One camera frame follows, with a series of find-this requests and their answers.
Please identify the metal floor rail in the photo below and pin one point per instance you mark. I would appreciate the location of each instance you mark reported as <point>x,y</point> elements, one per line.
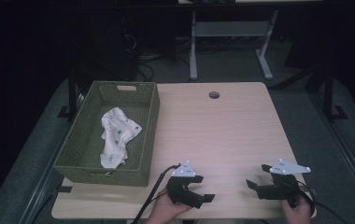
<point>343,146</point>
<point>41,186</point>

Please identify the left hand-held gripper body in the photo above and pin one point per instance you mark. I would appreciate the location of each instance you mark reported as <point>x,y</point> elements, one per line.
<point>180,186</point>

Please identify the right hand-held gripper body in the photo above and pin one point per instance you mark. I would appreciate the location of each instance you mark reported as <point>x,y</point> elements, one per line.
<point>280,183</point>

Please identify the white metal desk frame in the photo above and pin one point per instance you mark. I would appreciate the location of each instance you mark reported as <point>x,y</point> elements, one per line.
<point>228,29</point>

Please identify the person's right hand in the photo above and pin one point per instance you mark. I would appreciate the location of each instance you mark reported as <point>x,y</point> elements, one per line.
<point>298,213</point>

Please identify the black metal stand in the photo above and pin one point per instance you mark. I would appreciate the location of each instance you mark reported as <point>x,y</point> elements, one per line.
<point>329,93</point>
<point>72,93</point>

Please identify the dark computer tower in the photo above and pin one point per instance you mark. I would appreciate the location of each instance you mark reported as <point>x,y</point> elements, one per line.
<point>110,40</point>

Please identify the green woven basket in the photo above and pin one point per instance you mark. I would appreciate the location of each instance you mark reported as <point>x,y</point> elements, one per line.
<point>82,146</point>

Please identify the person's left hand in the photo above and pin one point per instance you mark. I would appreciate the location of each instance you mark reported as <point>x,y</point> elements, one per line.
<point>164,211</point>

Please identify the white patterned cloth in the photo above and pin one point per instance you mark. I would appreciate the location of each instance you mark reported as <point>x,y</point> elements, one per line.
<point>118,137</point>

